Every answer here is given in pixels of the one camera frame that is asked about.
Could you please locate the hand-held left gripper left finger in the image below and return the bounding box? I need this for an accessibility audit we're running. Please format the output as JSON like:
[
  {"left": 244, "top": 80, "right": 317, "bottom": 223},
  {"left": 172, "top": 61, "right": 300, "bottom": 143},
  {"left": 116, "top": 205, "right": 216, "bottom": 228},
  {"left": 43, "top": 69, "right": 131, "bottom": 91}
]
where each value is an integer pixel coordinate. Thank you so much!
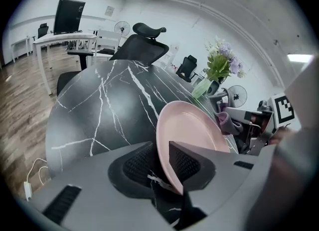
[{"left": 31, "top": 141, "right": 175, "bottom": 231}]

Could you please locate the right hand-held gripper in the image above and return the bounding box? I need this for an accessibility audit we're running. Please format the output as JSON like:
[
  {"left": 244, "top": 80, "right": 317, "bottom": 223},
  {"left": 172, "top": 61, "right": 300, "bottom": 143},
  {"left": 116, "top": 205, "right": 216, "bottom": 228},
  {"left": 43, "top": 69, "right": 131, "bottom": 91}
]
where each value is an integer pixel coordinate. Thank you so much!
[{"left": 207, "top": 88, "right": 296, "bottom": 156}]

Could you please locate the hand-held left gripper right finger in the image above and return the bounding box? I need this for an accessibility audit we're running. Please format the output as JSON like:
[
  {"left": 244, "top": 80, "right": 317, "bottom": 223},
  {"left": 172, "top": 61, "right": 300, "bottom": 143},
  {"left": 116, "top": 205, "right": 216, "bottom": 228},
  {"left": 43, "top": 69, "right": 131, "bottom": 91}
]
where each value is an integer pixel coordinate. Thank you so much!
[{"left": 168, "top": 140, "right": 277, "bottom": 231}]

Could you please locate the pink round plate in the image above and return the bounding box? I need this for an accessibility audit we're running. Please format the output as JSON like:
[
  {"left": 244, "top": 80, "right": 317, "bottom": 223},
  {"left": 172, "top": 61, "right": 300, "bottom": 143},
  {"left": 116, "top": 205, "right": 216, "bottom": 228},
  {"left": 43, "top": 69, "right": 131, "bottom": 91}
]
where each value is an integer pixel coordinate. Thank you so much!
[{"left": 156, "top": 100, "right": 231, "bottom": 196}]

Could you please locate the black standing fan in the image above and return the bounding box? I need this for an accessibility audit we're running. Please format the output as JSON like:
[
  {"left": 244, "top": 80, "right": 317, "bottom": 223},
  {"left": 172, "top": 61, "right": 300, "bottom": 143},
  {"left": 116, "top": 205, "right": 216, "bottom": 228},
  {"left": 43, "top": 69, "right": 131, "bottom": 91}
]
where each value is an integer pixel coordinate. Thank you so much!
[{"left": 228, "top": 85, "right": 248, "bottom": 108}]

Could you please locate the grey pod-shaped device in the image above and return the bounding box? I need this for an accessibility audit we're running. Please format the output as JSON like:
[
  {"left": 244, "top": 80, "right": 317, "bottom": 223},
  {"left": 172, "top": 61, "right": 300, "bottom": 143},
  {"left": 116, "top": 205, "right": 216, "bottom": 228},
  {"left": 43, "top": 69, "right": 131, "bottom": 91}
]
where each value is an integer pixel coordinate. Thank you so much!
[{"left": 206, "top": 80, "right": 221, "bottom": 96}]

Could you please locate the pale green vase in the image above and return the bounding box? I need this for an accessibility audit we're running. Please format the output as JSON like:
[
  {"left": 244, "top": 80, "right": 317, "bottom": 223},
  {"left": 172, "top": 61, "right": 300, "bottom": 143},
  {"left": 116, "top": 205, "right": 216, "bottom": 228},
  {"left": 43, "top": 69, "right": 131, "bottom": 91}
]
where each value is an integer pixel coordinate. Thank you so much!
[{"left": 191, "top": 78, "right": 212, "bottom": 99}]

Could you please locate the purple and white flower bouquet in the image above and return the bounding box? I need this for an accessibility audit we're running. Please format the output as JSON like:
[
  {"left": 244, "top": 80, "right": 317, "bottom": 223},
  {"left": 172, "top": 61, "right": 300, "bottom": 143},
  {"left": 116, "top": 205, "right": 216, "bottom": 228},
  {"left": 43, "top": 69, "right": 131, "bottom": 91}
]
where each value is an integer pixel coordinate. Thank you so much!
[{"left": 204, "top": 35, "right": 247, "bottom": 81}]

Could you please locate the white power strip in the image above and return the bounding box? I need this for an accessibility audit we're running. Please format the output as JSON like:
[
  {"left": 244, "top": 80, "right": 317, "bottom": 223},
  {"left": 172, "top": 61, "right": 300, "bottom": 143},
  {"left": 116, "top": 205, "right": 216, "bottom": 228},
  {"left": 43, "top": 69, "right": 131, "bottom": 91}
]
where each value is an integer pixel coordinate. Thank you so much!
[{"left": 24, "top": 181, "right": 33, "bottom": 201}]

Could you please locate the ceiling light panel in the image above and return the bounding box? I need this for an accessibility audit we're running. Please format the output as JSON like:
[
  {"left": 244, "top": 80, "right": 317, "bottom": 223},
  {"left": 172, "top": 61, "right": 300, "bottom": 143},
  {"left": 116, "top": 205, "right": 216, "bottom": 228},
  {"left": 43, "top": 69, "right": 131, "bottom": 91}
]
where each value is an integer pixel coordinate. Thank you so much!
[{"left": 286, "top": 53, "right": 314, "bottom": 63}]

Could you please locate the black mesh office chair with headrest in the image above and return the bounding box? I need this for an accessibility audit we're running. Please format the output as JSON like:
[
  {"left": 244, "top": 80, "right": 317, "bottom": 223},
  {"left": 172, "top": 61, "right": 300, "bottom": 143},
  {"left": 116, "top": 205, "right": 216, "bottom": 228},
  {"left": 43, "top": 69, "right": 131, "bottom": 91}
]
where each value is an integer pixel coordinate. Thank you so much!
[{"left": 56, "top": 22, "right": 170, "bottom": 96}]

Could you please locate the white standing fan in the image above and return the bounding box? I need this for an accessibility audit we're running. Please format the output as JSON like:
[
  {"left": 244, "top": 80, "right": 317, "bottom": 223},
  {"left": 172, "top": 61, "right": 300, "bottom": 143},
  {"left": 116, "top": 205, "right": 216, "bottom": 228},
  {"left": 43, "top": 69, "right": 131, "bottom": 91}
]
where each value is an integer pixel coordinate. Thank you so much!
[{"left": 114, "top": 20, "right": 131, "bottom": 36}]

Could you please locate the white wooden chair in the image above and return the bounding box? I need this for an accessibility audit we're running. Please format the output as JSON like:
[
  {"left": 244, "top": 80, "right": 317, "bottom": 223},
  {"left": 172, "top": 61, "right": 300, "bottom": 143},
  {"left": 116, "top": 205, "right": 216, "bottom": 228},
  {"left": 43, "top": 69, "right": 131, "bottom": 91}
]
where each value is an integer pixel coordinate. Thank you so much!
[{"left": 91, "top": 28, "right": 122, "bottom": 66}]

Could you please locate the white low desk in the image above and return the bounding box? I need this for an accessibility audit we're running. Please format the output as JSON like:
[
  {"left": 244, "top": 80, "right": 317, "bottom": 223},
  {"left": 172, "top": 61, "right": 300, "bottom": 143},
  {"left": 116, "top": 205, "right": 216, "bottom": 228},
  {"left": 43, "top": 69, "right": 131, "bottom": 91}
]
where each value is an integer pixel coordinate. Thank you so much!
[{"left": 11, "top": 37, "right": 30, "bottom": 63}]

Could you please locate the small black office chair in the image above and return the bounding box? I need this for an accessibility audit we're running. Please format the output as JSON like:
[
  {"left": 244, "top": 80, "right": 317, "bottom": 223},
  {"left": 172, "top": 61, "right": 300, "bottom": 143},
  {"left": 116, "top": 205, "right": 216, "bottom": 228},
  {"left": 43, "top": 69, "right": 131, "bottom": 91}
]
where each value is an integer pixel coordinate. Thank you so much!
[{"left": 37, "top": 22, "right": 49, "bottom": 39}]

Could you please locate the black monitor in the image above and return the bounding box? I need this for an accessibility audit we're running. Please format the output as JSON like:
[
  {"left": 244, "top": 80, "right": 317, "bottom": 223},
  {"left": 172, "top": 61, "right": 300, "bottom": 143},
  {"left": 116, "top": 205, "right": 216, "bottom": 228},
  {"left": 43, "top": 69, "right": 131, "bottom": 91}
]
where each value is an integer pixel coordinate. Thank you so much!
[{"left": 53, "top": 0, "right": 86, "bottom": 35}]

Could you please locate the long white cable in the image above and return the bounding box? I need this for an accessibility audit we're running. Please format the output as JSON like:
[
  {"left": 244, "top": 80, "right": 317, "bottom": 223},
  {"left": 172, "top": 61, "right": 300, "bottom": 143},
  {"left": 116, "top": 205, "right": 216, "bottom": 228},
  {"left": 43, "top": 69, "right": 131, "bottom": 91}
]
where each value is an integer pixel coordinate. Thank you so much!
[{"left": 26, "top": 157, "right": 50, "bottom": 188}]

